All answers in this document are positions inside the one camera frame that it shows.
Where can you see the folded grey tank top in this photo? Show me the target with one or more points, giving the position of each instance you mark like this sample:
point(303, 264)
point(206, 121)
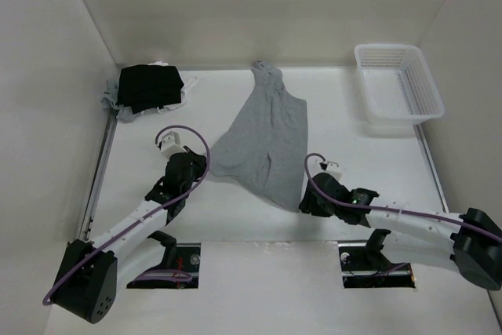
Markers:
point(109, 100)

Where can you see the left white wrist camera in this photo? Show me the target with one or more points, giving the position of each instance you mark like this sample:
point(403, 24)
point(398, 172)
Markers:
point(170, 144)

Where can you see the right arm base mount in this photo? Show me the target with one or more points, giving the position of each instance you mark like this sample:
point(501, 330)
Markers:
point(363, 266)

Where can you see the folded white tank top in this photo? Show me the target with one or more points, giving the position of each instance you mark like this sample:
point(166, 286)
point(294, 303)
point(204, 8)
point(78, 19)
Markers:
point(184, 92)

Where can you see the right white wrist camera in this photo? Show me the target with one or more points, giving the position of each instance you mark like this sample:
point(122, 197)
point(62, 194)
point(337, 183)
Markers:
point(331, 168)

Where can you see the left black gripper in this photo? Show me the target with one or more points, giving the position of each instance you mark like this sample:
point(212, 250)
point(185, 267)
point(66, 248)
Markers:
point(198, 161)

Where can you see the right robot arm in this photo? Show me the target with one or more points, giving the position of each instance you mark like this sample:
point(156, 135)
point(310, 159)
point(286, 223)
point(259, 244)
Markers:
point(466, 243)

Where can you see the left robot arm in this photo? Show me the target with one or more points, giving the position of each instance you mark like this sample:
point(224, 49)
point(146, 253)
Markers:
point(92, 272)

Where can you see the folded black tank top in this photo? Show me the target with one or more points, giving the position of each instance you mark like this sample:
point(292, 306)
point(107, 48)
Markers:
point(143, 87)

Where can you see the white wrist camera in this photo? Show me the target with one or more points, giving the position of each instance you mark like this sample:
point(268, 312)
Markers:
point(331, 168)
point(170, 144)

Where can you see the grey tank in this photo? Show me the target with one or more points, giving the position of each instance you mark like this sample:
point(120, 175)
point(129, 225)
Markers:
point(265, 146)
point(109, 100)

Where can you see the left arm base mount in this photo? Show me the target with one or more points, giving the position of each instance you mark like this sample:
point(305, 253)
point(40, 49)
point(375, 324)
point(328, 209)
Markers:
point(178, 268)

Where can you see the white plastic basket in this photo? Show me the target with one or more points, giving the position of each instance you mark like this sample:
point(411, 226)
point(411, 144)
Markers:
point(396, 85)

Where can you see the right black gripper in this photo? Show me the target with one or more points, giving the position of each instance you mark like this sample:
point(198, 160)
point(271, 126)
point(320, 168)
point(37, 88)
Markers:
point(307, 205)

